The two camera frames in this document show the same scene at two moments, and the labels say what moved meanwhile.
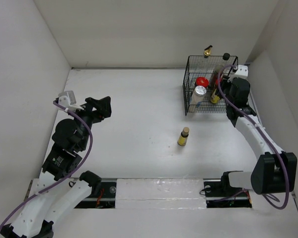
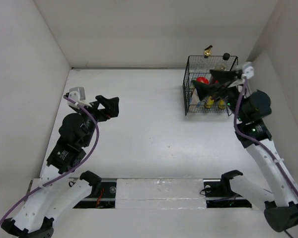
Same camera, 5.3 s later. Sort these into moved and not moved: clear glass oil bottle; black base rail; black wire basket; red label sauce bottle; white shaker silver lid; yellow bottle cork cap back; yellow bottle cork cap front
Moved: yellow bottle cork cap back; yellow bottle cork cap front; red label sauce bottle
Not moved: white shaker silver lid; black wire basket; black base rail; clear glass oil bottle
